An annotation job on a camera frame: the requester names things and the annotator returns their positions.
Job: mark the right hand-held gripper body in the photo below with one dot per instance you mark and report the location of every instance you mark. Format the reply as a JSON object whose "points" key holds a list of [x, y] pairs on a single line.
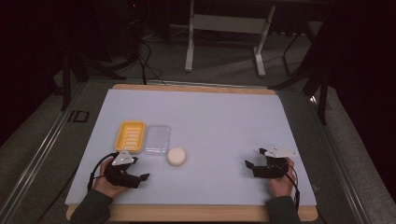
{"points": [[271, 166]]}

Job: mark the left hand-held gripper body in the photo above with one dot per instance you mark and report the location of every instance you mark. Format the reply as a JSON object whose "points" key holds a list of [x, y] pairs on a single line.
{"points": [[120, 175]]}

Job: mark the yellow soap dish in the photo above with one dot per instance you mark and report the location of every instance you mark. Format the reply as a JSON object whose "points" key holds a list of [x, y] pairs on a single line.
{"points": [[130, 136]]}

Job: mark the clear plastic container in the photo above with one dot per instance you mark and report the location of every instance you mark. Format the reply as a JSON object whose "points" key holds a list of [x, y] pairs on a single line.
{"points": [[157, 140]]}

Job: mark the round white soap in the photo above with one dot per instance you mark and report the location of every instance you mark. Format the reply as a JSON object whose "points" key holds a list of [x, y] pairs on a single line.
{"points": [[176, 156]]}

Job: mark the person's left hand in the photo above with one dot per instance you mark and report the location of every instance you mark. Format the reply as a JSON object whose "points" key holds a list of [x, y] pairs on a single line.
{"points": [[106, 185]]}

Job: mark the person's right hand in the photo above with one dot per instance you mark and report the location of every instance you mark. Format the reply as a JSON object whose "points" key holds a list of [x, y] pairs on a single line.
{"points": [[280, 186]]}

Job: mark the white table mat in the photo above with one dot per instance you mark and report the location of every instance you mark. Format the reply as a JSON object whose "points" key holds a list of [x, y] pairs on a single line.
{"points": [[211, 130]]}

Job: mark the black tripod stand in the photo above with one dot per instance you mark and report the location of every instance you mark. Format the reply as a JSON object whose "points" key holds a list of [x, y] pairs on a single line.
{"points": [[74, 62]]}

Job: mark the metal floor rail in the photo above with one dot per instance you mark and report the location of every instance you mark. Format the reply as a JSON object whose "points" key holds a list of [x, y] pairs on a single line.
{"points": [[339, 161], [34, 165]]}

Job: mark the black chair frame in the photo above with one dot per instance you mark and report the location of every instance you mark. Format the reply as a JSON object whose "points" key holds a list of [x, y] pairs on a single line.
{"points": [[311, 71]]}

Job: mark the white metal table frame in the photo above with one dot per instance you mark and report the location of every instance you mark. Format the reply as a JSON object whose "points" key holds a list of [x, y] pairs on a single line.
{"points": [[229, 25]]}

